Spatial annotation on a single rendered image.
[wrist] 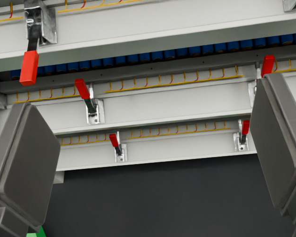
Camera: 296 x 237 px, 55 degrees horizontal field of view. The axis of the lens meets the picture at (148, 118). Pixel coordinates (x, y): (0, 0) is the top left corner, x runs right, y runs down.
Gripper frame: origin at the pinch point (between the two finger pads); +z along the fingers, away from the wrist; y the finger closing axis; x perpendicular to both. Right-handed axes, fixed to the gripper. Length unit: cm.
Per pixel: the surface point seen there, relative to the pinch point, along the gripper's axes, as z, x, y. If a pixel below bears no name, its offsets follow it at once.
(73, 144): 32, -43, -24
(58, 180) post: 29, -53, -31
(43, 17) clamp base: 20.2, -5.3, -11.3
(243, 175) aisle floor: 27, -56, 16
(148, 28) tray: 20.0, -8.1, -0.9
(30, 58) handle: 15.4, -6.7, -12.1
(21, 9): 22.9, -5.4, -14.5
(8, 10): 22.9, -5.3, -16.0
